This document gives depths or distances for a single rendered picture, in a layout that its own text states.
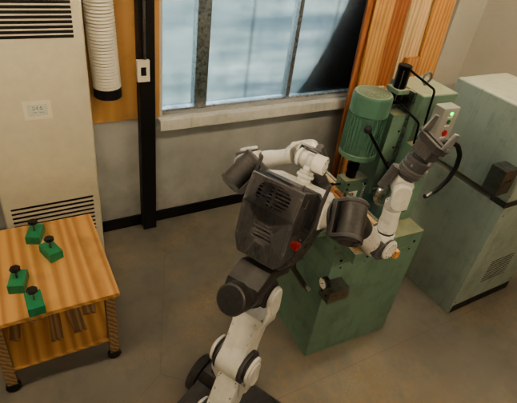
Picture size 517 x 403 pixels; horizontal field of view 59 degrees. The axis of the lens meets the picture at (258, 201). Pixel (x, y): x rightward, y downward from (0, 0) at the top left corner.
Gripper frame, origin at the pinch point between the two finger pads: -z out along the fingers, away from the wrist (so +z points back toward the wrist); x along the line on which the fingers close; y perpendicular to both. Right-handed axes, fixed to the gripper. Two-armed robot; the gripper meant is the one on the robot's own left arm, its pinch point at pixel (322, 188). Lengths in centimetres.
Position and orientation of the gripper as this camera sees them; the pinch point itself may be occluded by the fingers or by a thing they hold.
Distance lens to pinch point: 208.7
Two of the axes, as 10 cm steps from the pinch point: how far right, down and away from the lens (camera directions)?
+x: 4.4, 5.7, -7.0
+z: -3.4, -6.2, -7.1
